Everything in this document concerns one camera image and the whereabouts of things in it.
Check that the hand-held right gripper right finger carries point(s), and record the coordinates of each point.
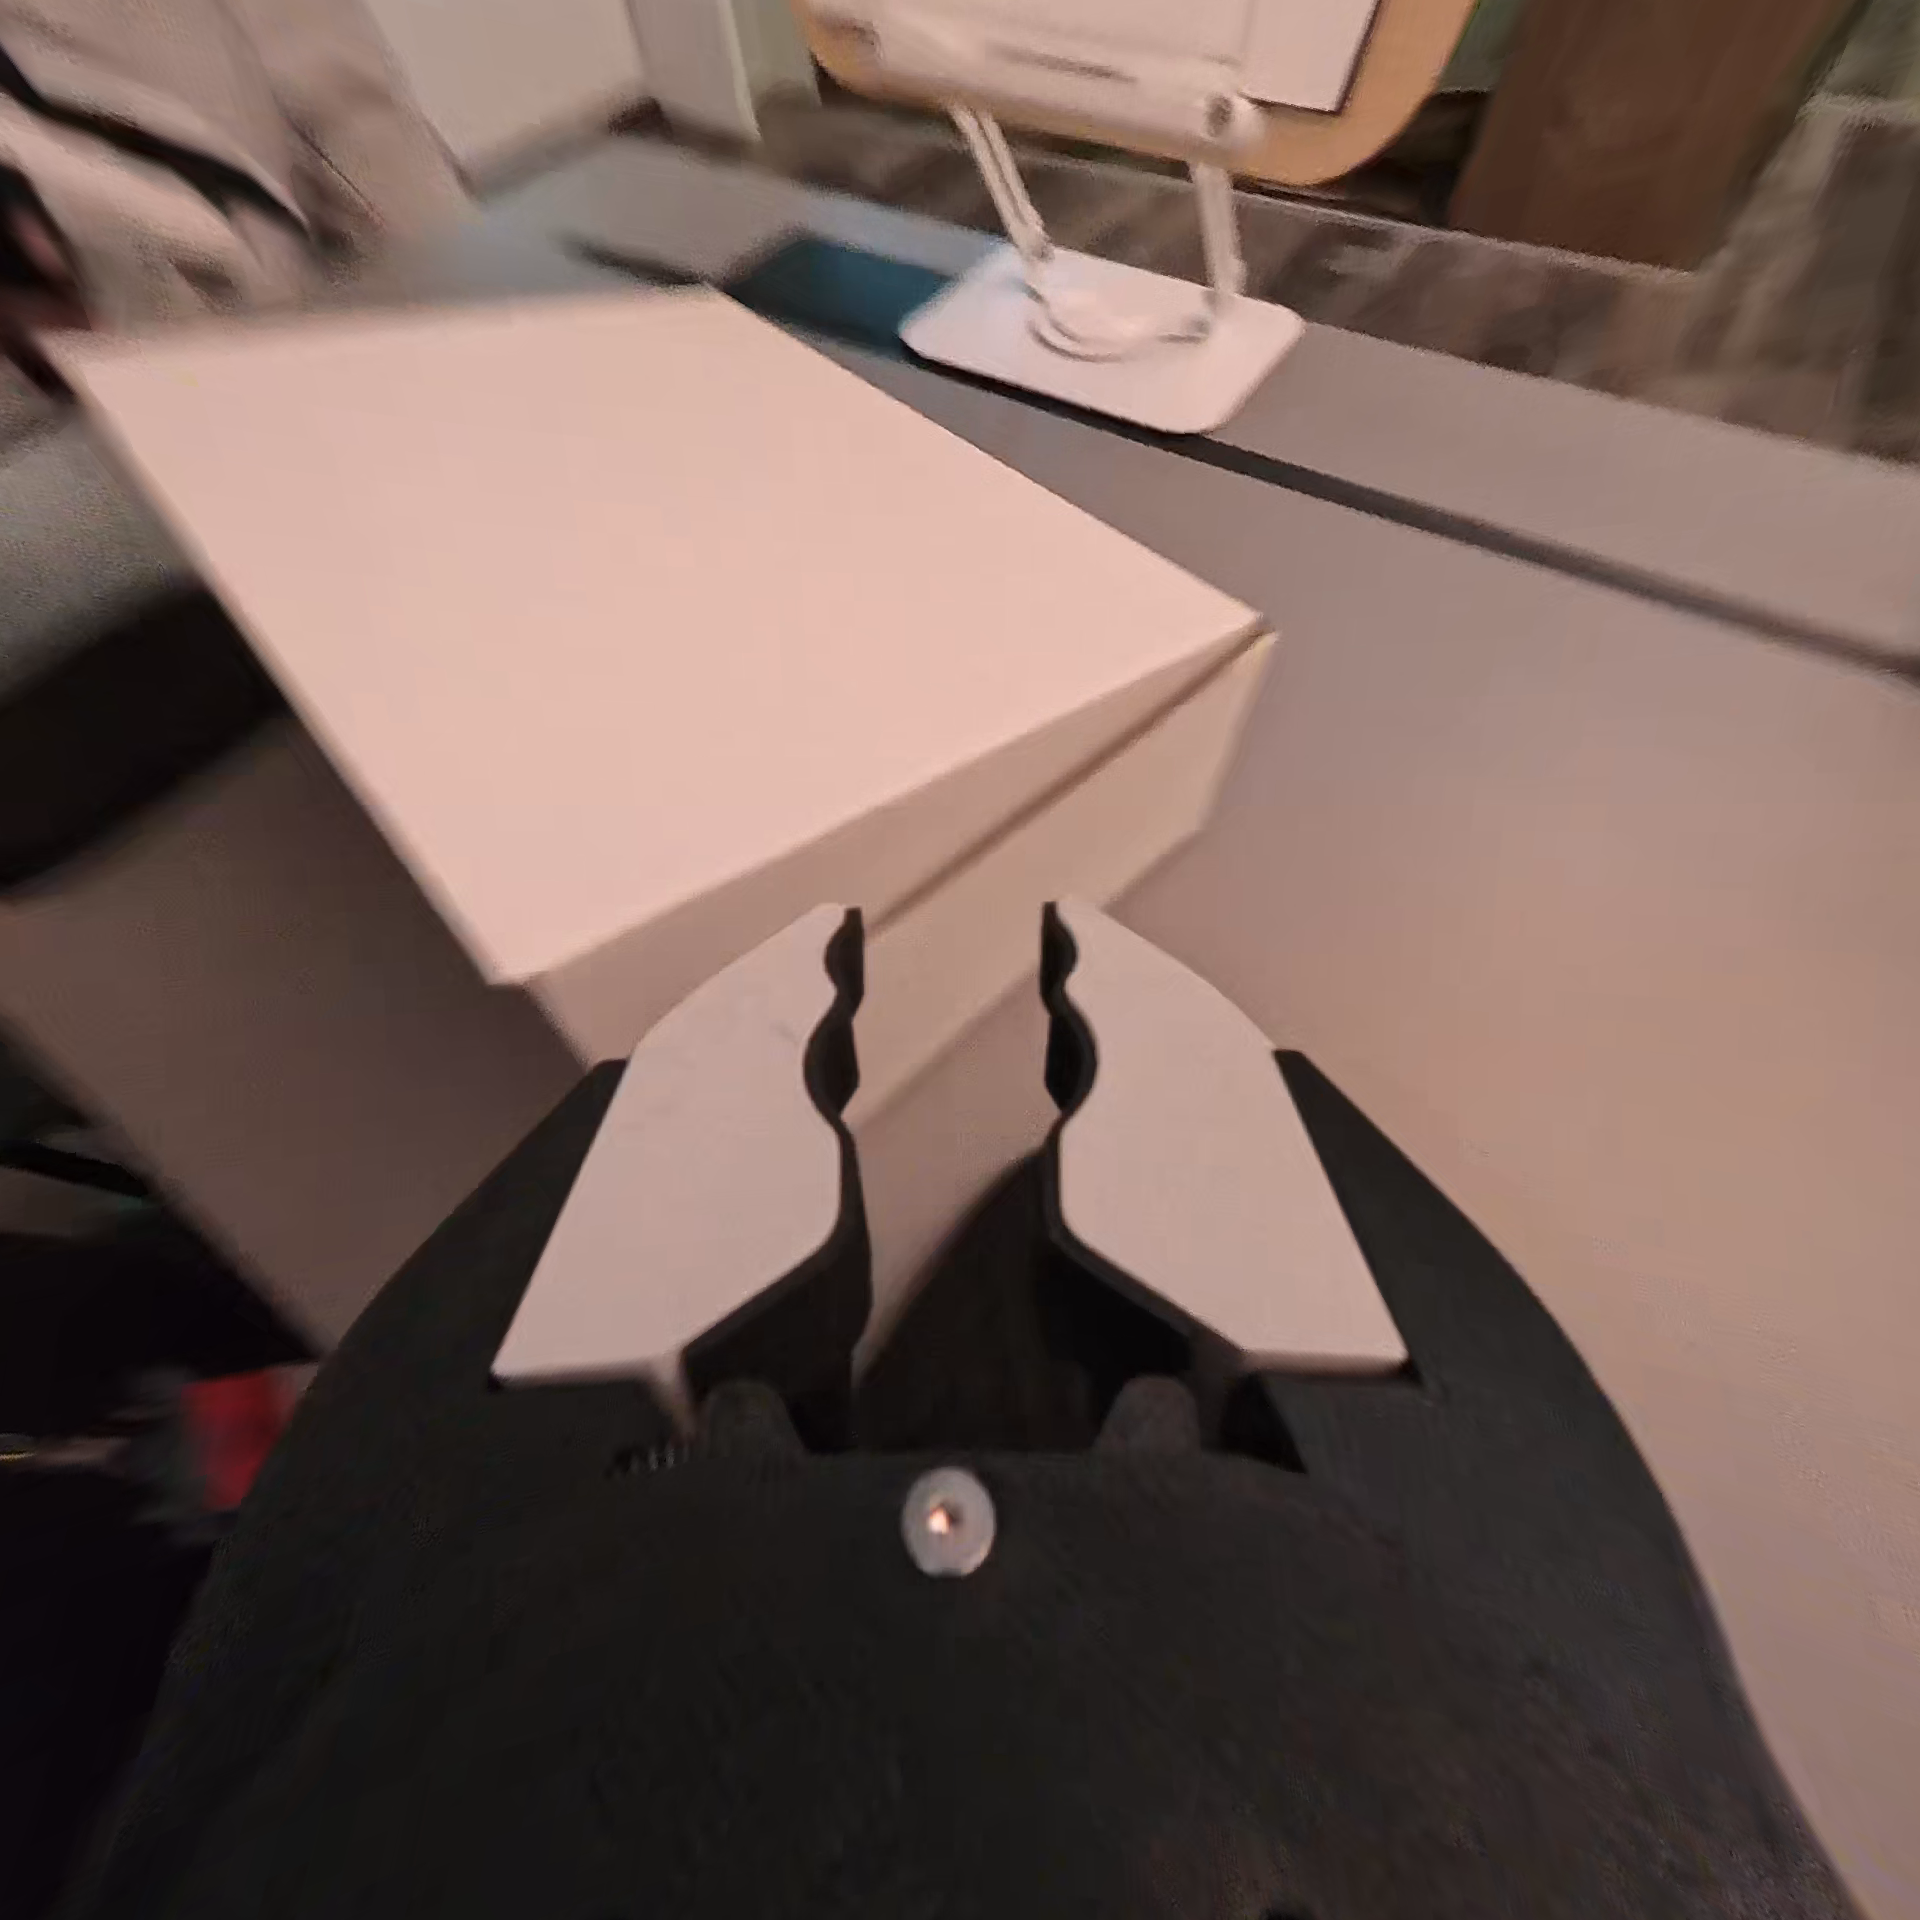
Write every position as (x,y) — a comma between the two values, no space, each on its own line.
(1214,1185)

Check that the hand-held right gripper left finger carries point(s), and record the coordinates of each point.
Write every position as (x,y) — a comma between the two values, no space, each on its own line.
(691,1185)

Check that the white cardboard box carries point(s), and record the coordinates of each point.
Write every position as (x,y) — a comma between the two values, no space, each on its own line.
(600,600)

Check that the white metal stand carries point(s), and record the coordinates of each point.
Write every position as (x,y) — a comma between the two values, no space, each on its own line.
(1110,359)

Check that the dark blue flat item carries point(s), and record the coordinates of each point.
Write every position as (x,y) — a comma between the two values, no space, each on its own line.
(839,278)

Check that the wooden board with instruction sheet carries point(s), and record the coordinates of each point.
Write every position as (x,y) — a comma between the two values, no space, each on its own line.
(1395,90)

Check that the brown wooden panel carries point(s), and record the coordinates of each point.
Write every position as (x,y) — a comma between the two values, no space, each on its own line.
(1634,120)

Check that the pale grey cloth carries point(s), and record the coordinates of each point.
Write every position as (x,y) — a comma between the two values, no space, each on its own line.
(182,136)

